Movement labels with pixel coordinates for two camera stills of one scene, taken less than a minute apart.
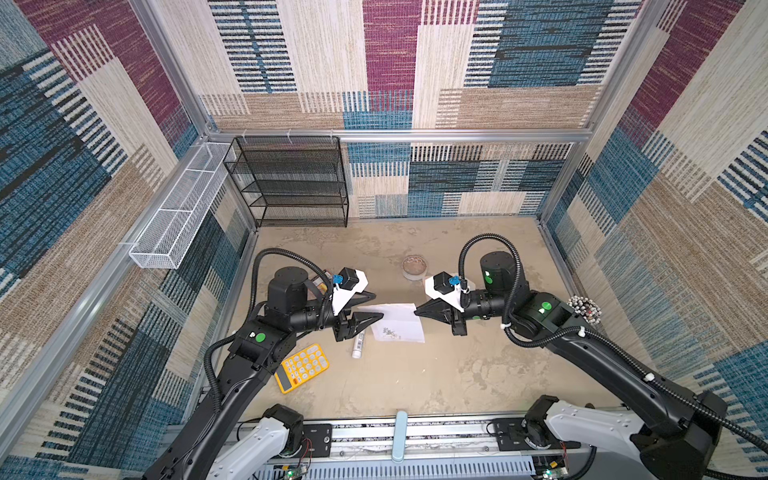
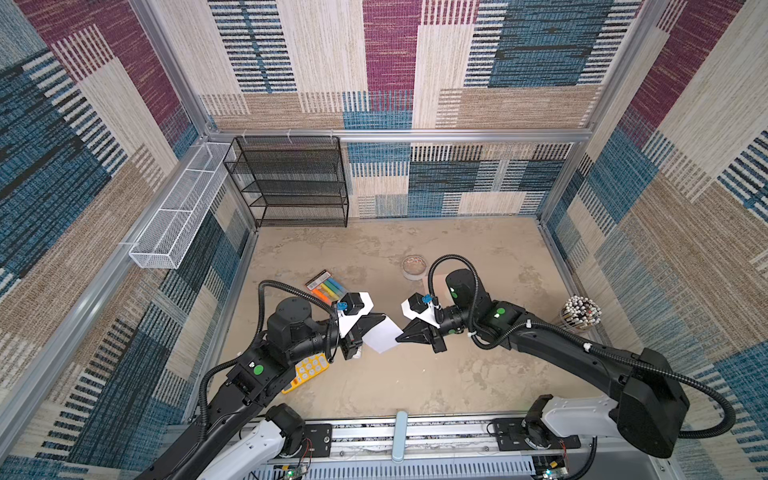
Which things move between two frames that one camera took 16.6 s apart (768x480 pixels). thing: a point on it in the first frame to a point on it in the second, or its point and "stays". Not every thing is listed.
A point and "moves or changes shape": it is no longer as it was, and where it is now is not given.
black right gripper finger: [437, 309] to [422, 337]
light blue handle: [400, 437] stays
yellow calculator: [301, 367] stays
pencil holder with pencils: [586, 308] stays
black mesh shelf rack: [292, 181] stays
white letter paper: [399, 323] moves or changes shape
